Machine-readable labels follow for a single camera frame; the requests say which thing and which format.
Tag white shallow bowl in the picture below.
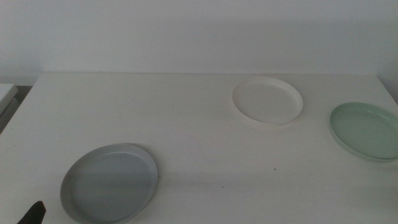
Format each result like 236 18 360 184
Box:
231 77 304 126

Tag grey shallow bowl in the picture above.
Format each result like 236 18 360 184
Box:
60 142 159 224

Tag pale green shallow bowl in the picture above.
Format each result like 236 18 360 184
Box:
329 101 398 162

